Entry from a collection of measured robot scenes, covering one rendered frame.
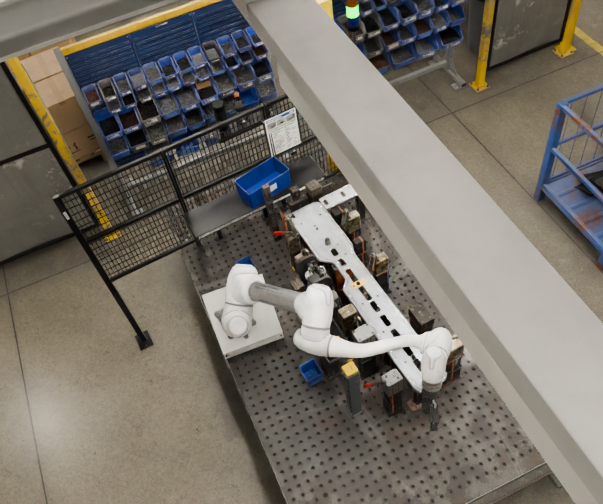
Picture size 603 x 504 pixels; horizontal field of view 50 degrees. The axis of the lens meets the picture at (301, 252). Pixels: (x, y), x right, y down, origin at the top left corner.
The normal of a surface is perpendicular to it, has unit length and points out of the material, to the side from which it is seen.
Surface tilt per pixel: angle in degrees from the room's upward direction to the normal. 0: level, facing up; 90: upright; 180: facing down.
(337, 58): 0
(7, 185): 89
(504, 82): 0
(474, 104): 0
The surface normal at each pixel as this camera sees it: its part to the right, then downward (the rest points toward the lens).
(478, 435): -0.12, -0.60
